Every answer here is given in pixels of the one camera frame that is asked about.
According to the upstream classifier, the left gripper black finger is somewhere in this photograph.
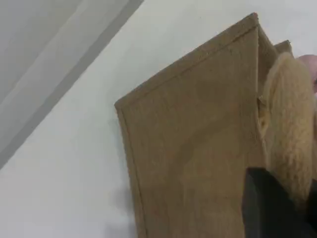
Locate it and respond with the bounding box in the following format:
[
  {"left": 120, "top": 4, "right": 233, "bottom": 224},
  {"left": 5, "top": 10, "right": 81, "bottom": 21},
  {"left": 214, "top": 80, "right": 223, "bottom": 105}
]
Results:
[
  {"left": 306, "top": 179, "right": 317, "bottom": 226},
  {"left": 242, "top": 167, "right": 317, "bottom": 238}
]

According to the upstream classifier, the brown jute tote bag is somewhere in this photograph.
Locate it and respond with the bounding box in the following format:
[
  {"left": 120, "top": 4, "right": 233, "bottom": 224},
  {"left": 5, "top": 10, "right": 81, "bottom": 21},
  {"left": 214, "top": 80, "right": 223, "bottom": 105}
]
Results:
[{"left": 113, "top": 12, "right": 317, "bottom": 238}]

